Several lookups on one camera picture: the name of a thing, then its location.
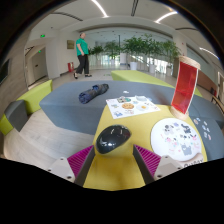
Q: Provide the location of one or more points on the white round printed mouse pad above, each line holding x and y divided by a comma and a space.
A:
176, 140

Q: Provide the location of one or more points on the dark blue folded umbrella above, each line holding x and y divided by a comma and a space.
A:
92, 93

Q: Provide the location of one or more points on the wooden chair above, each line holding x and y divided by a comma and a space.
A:
217, 101

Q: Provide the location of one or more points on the person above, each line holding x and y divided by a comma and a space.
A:
82, 50

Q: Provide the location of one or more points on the scattered small stickers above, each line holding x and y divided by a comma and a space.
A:
204, 128

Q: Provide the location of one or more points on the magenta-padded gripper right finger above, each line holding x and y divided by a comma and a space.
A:
148, 161

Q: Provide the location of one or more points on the white sticker sheet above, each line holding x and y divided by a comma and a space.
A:
131, 106

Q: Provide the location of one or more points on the row of potted plants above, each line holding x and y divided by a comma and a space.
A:
140, 46

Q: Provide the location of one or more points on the red fire extinguisher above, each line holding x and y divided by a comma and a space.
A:
70, 66

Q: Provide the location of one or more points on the red panel wooden stand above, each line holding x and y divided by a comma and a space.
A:
184, 86

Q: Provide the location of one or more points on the lime green sofa seat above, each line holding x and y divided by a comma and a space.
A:
35, 96

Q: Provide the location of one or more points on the ceiling strip lights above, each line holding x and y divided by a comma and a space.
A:
100, 8

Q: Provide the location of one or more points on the grey sofa armrest block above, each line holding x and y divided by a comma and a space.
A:
16, 115

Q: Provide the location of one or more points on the black computer mouse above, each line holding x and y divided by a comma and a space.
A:
111, 138

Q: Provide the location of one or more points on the brown reception counter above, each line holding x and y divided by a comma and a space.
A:
206, 81

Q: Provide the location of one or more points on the large grey upholstered bench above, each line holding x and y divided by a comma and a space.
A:
70, 106

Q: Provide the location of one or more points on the long lime green bench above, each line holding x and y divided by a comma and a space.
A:
136, 76

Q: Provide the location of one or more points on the green exit sign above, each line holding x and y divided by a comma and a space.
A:
42, 35

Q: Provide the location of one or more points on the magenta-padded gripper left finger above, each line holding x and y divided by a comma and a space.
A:
80, 163

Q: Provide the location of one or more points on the gold wall plaque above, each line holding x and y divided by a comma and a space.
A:
70, 44

